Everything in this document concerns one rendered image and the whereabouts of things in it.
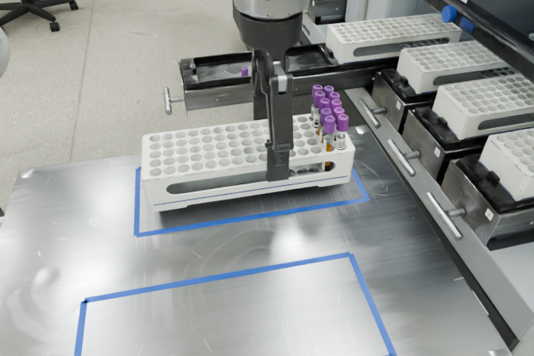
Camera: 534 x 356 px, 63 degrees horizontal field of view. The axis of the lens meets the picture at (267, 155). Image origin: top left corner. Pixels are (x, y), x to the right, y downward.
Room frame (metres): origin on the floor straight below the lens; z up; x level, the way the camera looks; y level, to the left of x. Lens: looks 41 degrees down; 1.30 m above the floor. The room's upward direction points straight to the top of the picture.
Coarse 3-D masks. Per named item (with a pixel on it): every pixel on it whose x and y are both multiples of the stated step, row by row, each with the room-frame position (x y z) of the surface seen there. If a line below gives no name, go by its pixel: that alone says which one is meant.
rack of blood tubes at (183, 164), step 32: (224, 128) 0.52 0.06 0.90; (256, 128) 0.54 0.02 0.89; (160, 160) 0.45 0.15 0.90; (192, 160) 0.46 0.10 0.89; (224, 160) 0.45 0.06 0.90; (256, 160) 0.46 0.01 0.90; (320, 160) 0.46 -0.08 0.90; (352, 160) 0.47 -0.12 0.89; (160, 192) 0.41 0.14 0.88; (192, 192) 0.43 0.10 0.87; (224, 192) 0.43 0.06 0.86; (256, 192) 0.44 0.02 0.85
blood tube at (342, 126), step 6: (342, 114) 0.48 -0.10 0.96; (342, 120) 0.47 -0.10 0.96; (348, 120) 0.47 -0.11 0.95; (336, 126) 0.48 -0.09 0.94; (342, 126) 0.47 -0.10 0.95; (342, 132) 0.47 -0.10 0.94; (336, 138) 0.48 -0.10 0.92; (342, 138) 0.47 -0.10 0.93; (336, 144) 0.47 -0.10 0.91; (342, 144) 0.47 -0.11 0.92
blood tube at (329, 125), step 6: (324, 120) 0.47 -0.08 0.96; (330, 120) 0.47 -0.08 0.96; (324, 126) 0.47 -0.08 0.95; (330, 126) 0.46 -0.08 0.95; (324, 132) 0.47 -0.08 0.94; (330, 132) 0.46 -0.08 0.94; (324, 138) 0.47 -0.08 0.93; (330, 138) 0.47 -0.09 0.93; (324, 144) 0.47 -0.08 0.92; (330, 144) 0.47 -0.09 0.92; (324, 150) 0.47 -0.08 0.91; (330, 150) 0.47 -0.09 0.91; (324, 162) 0.47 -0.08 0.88; (330, 162) 0.47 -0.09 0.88; (324, 168) 0.47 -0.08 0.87
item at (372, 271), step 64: (64, 192) 0.47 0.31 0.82; (128, 192) 0.47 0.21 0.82; (320, 192) 0.47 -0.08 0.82; (384, 192) 0.47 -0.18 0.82; (0, 256) 0.35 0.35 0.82; (64, 256) 0.35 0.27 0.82; (128, 256) 0.35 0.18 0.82; (192, 256) 0.35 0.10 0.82; (256, 256) 0.35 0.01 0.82; (320, 256) 0.35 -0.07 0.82; (384, 256) 0.35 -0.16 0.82; (448, 256) 0.35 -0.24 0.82; (0, 320) 0.26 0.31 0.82; (64, 320) 0.26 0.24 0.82; (128, 320) 0.26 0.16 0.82; (192, 320) 0.26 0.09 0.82; (256, 320) 0.26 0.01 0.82; (320, 320) 0.26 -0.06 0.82; (384, 320) 0.26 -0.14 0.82; (448, 320) 0.26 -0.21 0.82
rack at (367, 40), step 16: (416, 16) 1.02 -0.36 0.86; (432, 16) 1.02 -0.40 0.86; (336, 32) 0.93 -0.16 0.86; (352, 32) 0.94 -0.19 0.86; (368, 32) 0.93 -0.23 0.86; (384, 32) 0.94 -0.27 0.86; (400, 32) 0.93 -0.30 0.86; (416, 32) 0.94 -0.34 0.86; (432, 32) 0.95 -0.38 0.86; (448, 32) 0.94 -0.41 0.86; (336, 48) 0.90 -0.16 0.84; (352, 48) 0.88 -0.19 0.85; (368, 48) 0.96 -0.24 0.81; (384, 48) 0.96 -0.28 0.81; (400, 48) 0.96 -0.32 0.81
